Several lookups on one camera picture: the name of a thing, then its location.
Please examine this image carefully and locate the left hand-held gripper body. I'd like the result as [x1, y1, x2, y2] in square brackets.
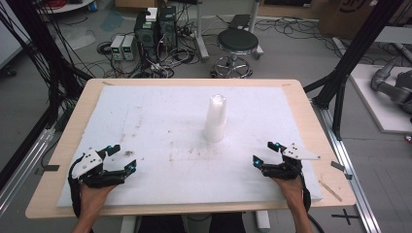
[70, 148, 128, 189]

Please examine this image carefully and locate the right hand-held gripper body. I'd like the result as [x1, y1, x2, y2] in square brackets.
[260, 143, 322, 181]

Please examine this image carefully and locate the stack of clear plastic cups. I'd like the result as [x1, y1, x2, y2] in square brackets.
[203, 93, 228, 144]

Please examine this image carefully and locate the person's right hand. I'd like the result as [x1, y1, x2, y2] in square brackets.
[270, 177, 305, 209]

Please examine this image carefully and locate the person's left hand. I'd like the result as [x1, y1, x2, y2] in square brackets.
[79, 183, 117, 211]

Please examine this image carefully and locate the thin wooden stick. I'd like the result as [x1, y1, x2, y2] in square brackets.
[318, 179, 343, 203]

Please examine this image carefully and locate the white foam mat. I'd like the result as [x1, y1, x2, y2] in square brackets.
[56, 84, 324, 208]

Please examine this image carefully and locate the white table leg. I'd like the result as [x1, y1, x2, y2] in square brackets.
[120, 215, 138, 233]
[255, 210, 272, 233]

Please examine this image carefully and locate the person's left leg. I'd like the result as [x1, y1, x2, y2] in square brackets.
[138, 215, 185, 233]

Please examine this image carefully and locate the person's leg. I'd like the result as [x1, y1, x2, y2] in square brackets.
[138, 215, 185, 233]
[208, 213, 248, 233]

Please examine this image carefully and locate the person's right leg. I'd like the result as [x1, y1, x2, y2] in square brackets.
[208, 213, 248, 233]

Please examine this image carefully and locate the black tape cross mark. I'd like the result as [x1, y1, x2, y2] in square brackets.
[330, 208, 361, 226]

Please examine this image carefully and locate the grey bench power supply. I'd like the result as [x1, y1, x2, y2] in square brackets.
[110, 34, 126, 61]
[121, 34, 137, 62]

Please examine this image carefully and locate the white floor board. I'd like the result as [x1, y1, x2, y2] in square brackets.
[349, 62, 412, 134]

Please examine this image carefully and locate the black round stool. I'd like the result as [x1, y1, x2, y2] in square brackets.
[211, 27, 261, 80]

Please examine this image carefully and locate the black computer tower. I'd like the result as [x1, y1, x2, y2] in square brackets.
[157, 5, 179, 50]
[133, 11, 160, 64]

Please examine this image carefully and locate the white stand leg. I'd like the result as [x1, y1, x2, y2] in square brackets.
[247, 0, 264, 61]
[193, 0, 211, 63]

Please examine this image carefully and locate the black flat case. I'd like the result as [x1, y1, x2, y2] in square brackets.
[227, 14, 253, 31]

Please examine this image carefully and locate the white box on computer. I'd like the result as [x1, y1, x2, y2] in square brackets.
[145, 7, 159, 23]

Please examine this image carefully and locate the brown cardboard box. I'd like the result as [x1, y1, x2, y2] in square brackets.
[318, 0, 412, 41]

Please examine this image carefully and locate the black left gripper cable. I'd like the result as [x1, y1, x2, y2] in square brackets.
[66, 154, 86, 218]

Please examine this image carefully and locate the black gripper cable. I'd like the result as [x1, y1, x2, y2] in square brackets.
[298, 171, 326, 233]
[66, 154, 86, 218]

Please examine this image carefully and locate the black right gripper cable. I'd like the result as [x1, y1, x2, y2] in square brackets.
[298, 171, 326, 233]

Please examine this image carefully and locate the aluminium floor rail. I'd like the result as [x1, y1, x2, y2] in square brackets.
[311, 98, 383, 233]
[0, 126, 56, 216]

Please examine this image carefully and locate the tangle of floor cables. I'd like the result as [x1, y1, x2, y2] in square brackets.
[96, 30, 203, 80]

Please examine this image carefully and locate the coiled black cable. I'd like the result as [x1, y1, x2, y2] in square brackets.
[96, 41, 114, 56]

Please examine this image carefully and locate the black frame post with cables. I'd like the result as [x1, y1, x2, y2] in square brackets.
[0, 0, 93, 132]

